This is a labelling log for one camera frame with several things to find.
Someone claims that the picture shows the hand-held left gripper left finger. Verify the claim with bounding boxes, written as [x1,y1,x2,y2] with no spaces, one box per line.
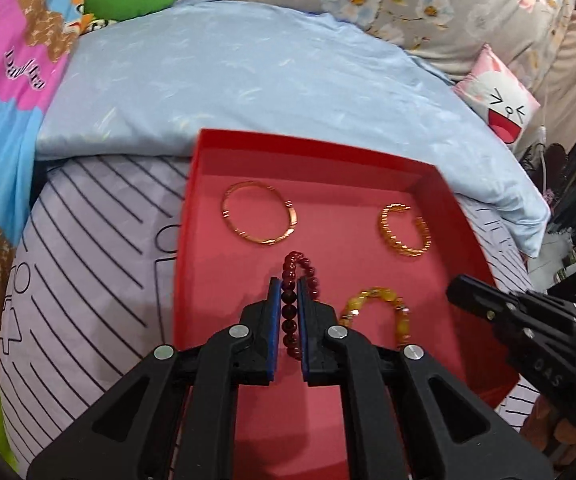
[27,276,281,480]

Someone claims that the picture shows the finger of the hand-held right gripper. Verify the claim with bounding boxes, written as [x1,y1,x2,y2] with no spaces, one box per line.
[445,274,519,324]

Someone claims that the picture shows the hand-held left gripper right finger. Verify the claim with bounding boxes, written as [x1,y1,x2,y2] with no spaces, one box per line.
[295,276,553,480]

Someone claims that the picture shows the dark red bead bracelet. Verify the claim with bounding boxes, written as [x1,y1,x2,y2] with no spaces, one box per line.
[280,251,321,356]

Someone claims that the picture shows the red box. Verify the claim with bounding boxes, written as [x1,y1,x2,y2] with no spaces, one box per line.
[173,128,521,480]

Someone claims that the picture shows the person's right hand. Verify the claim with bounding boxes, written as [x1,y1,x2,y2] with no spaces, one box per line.
[524,394,576,480]

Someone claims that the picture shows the rose gold bangle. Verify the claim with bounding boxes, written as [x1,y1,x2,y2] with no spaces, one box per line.
[221,181,299,248]

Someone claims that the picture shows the lilac striped bed sheet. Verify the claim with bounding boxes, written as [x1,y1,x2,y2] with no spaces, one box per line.
[0,155,543,473]

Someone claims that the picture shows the pink bunny face pillow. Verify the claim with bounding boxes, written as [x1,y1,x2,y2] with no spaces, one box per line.
[451,43,541,146]

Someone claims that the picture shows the light blue blanket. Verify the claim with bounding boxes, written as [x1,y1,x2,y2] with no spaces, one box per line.
[35,0,551,259]

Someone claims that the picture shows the yellow translucent bead bracelet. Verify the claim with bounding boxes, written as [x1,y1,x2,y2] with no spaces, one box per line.
[338,287,413,354]

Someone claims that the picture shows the gold chain cuff bracelet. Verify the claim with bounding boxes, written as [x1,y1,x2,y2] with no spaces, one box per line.
[379,202,431,257]

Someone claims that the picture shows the white cable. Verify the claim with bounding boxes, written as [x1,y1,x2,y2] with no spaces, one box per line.
[538,125,553,192]

